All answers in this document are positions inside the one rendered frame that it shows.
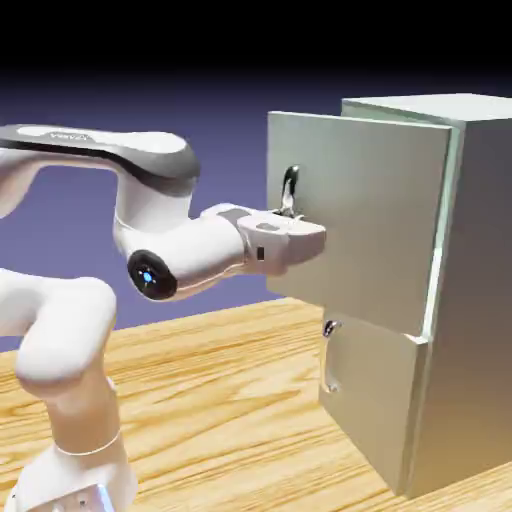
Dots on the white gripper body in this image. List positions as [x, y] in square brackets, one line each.
[300, 240]

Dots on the large pale green cabinet door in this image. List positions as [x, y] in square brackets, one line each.
[372, 224]

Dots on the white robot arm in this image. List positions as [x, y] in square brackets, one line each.
[152, 236]

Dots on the small pale green cabinet door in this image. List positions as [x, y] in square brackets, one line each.
[368, 384]

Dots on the pale green cabinet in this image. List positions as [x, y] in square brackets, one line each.
[472, 280]

